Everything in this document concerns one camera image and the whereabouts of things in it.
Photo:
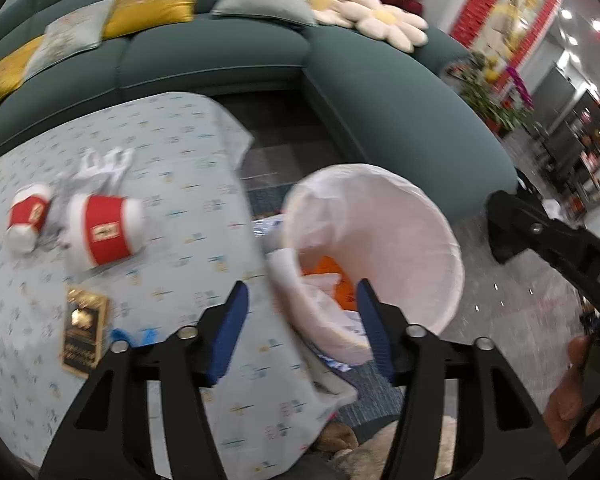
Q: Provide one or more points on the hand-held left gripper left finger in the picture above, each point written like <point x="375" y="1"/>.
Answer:
<point x="227" y="335"/>

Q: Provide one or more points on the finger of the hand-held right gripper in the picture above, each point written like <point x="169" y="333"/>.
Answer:
<point x="515" y="225"/>

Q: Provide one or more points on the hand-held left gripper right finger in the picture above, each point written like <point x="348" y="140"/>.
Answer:
<point x="375" y="330"/>

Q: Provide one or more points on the orange plastic bag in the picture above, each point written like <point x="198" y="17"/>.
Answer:
<point x="325" y="265"/>

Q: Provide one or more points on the bin with white liner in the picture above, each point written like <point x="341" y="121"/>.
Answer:
<point x="405" y="240"/>

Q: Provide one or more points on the person's right hand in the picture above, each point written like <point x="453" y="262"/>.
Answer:
<point x="562" y="410"/>

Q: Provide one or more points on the white plastic bag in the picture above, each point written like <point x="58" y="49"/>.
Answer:
<point x="552" y="209"/>

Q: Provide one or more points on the blue wrapper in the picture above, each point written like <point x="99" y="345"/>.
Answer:
<point x="147" y="336"/>

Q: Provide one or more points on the floral pale blue tablecloth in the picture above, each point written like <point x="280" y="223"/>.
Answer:
<point x="180" y="260"/>

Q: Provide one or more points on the green potted plant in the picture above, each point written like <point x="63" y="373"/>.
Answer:
<point x="485" y="100"/>

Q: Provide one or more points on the cream fluffy cloth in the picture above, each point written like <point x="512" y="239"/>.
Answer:
<point x="370" y="460"/>

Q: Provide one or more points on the purple orchid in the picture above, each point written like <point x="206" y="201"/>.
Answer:
<point x="522" y="90"/>

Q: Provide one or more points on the gold and black packet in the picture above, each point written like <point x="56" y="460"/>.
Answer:
<point x="82" y="330"/>

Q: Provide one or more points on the yellow gourd ornament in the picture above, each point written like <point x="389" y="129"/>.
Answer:
<point x="493" y="70"/>

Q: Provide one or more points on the large red paper cup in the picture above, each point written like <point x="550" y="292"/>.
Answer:
<point x="105" y="232"/>

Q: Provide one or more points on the teal fabric sofa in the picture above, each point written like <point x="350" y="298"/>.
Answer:
<point x="370" y="100"/>

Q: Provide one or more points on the small red paper cup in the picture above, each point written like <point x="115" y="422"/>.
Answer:
<point x="27" y="210"/>

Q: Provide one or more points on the pale blue embroidered cushion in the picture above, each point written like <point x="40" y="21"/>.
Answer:
<point x="70" y="30"/>
<point x="260" y="0"/>

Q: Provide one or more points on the large yellow embroidered cushion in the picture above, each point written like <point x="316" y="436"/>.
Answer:
<point x="150" y="2"/>

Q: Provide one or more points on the small yellow embroidered cushion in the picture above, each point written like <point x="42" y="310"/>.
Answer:
<point x="5" y="72"/>

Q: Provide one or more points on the red paper wall decoration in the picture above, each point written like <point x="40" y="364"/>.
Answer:
<point x="540" y="20"/>
<point x="480" y="5"/>

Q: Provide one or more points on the gold tree wall mural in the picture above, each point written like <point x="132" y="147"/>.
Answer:
<point x="517" y="5"/>

